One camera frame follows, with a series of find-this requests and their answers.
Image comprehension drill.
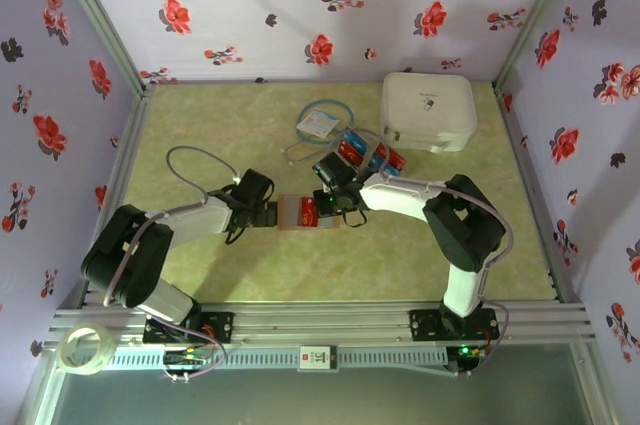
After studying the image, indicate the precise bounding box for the white zip case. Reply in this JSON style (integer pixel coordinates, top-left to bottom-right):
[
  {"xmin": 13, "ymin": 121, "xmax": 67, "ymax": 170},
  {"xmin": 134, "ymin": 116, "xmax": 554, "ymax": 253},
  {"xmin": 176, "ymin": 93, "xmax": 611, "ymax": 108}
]
[{"xmin": 378, "ymin": 72, "xmax": 479, "ymax": 154}]

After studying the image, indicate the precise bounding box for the clear tape roll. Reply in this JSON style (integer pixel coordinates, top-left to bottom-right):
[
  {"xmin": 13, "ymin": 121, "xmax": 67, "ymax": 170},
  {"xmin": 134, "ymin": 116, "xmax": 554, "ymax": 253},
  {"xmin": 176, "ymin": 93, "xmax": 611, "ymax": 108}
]
[{"xmin": 58, "ymin": 323, "xmax": 115, "ymax": 376}]

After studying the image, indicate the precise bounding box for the white badge card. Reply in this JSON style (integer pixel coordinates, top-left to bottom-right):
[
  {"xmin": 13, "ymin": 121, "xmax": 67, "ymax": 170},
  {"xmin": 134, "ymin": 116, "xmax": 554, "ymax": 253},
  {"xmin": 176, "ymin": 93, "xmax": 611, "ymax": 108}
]
[{"xmin": 294, "ymin": 109, "xmax": 340, "ymax": 139}]

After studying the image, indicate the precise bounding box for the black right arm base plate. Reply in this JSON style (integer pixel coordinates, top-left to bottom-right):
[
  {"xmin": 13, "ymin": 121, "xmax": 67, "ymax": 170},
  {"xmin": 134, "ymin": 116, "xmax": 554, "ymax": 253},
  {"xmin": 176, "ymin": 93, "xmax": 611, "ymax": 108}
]
[{"xmin": 409, "ymin": 308, "xmax": 500, "ymax": 342}]

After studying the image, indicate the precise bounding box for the aluminium frame rail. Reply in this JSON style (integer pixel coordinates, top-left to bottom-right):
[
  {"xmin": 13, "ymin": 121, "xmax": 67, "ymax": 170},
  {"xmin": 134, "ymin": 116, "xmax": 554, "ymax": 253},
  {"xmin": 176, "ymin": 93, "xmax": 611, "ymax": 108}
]
[{"xmin": 43, "ymin": 300, "xmax": 599, "ymax": 347}]

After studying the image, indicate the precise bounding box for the aluminium frame post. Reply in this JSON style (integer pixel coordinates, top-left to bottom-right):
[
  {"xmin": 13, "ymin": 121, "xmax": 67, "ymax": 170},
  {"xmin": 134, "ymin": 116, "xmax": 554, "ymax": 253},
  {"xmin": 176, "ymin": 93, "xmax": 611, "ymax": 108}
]
[
  {"xmin": 44, "ymin": 0, "xmax": 157, "ymax": 96},
  {"xmin": 492, "ymin": 0, "xmax": 587, "ymax": 91}
]

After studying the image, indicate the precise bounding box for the aluminium side rail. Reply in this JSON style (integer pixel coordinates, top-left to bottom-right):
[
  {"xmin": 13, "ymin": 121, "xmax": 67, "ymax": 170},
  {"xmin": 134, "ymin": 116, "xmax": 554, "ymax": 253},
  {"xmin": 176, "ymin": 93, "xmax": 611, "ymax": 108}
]
[
  {"xmin": 492, "ymin": 82, "xmax": 586, "ymax": 305},
  {"xmin": 52, "ymin": 83, "xmax": 157, "ymax": 311}
]

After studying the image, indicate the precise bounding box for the red credit card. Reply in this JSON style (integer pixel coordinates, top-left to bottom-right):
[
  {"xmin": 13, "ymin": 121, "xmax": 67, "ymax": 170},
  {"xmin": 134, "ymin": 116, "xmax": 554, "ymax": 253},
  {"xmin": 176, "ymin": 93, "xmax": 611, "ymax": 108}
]
[
  {"xmin": 337, "ymin": 139, "xmax": 364, "ymax": 165},
  {"xmin": 382, "ymin": 143, "xmax": 407, "ymax": 170},
  {"xmin": 298, "ymin": 196, "xmax": 321, "ymax": 229}
]

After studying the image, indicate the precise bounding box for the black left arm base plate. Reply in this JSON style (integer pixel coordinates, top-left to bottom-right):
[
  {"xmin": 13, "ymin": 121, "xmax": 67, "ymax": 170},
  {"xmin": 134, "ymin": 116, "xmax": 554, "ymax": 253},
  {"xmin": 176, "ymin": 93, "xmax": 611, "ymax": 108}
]
[{"xmin": 143, "ymin": 312, "xmax": 235, "ymax": 345}]

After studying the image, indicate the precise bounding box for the thin grey cord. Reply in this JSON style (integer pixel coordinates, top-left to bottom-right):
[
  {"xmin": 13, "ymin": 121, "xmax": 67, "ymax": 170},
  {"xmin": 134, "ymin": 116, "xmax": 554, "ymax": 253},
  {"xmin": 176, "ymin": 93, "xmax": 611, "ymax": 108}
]
[{"xmin": 280, "ymin": 137, "xmax": 331, "ymax": 166}]

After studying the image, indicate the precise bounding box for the small circuit board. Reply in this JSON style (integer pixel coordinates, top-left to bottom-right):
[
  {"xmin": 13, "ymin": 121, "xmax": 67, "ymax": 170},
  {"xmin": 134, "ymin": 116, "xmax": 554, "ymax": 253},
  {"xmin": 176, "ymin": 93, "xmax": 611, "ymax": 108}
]
[
  {"xmin": 455, "ymin": 344, "xmax": 489, "ymax": 362},
  {"xmin": 162, "ymin": 348, "xmax": 214, "ymax": 369}
]

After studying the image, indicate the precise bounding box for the coiled blue cable packet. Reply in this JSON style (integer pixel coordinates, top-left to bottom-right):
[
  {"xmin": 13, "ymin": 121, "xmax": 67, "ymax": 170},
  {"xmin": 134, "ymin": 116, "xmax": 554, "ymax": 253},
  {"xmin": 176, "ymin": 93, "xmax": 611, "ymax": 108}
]
[{"xmin": 294, "ymin": 99, "xmax": 356, "ymax": 146}]

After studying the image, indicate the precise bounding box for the small white label tag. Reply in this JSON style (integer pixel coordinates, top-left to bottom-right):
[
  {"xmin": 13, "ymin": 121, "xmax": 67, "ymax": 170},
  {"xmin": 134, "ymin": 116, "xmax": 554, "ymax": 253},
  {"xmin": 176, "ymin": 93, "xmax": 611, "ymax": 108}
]
[{"xmin": 298, "ymin": 344, "xmax": 340, "ymax": 372}]

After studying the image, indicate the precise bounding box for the white slotted cable duct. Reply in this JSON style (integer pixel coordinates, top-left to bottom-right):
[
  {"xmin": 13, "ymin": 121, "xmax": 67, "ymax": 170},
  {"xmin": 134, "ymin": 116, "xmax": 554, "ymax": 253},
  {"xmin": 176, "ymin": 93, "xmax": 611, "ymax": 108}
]
[{"xmin": 107, "ymin": 347, "xmax": 449, "ymax": 371}]

